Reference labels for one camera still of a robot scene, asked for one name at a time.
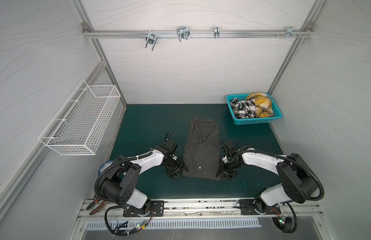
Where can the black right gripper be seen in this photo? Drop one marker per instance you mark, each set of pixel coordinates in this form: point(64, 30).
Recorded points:
point(226, 167)

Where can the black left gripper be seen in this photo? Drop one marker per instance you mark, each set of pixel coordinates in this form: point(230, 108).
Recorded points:
point(180, 165)

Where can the dark grey striped shirt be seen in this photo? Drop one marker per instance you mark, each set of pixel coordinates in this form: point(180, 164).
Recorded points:
point(202, 150)

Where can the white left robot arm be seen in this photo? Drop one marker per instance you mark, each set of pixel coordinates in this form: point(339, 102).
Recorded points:
point(116, 183)

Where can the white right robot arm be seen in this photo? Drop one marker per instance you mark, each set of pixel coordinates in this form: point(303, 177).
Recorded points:
point(298, 182)

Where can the black white plaid shirt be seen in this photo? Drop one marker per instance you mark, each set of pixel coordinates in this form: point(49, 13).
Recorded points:
point(244, 109)

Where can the blue white ceramic bowl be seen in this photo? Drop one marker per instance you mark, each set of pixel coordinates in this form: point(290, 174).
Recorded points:
point(104, 166)

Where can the yellow plaid shirt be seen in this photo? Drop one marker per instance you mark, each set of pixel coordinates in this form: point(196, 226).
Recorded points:
point(262, 103)

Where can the teal plastic basket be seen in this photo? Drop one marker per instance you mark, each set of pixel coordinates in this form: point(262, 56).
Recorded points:
point(276, 111)

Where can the metal u-bolt clamp left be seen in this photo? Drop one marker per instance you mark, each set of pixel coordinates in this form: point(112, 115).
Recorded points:
point(151, 39)

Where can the metal u-bolt clamp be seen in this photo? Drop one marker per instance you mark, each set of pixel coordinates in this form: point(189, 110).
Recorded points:
point(151, 39)
point(182, 33)

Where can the metal u-bolt clamp middle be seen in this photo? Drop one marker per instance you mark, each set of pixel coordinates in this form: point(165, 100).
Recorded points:
point(182, 33)

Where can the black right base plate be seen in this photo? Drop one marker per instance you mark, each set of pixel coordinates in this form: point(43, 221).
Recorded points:
point(248, 207)

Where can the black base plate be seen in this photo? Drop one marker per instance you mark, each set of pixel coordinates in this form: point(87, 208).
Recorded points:
point(248, 207)
point(150, 208)

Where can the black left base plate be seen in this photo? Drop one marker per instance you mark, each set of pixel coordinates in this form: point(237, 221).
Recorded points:
point(150, 208)

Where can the white slotted cable duct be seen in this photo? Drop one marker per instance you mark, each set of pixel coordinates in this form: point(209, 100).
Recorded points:
point(167, 224)

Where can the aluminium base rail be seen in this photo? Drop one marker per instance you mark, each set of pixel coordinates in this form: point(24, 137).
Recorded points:
point(202, 208)

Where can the orange handled pliers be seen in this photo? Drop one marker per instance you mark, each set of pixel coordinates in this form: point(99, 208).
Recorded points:
point(96, 205)

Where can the white wire basket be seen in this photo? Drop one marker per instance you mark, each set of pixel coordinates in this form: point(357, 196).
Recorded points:
point(79, 126)

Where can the small metal ring clamp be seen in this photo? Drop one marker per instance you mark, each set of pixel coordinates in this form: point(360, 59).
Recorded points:
point(216, 32)

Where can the aluminium top rail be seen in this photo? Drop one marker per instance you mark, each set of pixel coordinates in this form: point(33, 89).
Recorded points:
point(194, 34)

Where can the metal bracket clamp right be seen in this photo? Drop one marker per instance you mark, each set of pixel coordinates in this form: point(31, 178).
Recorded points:
point(289, 34)

